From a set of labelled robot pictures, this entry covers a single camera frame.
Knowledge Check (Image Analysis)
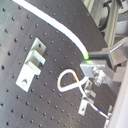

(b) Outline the thick white cable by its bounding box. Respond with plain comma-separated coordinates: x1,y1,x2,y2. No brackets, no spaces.
12,0,91,61

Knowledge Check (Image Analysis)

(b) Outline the small metal cable clip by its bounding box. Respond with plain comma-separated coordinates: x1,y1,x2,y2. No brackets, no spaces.
78,80,96,116

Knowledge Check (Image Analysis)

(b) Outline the large metal cable clip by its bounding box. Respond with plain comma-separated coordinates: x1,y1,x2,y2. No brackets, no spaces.
16,38,46,92

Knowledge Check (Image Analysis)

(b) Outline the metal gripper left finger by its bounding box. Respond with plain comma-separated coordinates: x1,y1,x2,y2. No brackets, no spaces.
80,60,116,88

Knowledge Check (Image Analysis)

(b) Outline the thin white looped wire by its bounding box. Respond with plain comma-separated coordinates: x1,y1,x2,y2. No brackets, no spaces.
56,68,111,120

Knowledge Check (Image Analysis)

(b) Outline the aluminium frame profile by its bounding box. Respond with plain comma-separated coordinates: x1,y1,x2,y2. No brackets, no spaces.
82,0,128,46

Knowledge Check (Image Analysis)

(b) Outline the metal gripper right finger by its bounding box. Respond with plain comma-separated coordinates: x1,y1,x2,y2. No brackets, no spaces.
89,48,112,67

